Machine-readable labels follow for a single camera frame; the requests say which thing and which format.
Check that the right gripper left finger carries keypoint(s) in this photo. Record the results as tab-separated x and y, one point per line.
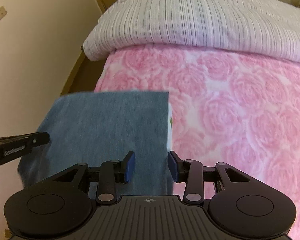
113	172

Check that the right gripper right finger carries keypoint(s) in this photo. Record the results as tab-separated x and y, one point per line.
189	172

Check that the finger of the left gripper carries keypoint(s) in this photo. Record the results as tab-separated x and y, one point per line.
31	139

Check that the blue denim jeans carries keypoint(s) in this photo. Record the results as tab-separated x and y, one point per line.
93	128

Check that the pink floral blanket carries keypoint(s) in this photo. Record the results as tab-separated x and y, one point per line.
239	108

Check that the lilac striped duvet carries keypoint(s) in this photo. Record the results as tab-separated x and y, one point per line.
266	27

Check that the wall switch plate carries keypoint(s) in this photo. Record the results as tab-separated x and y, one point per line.
3	12

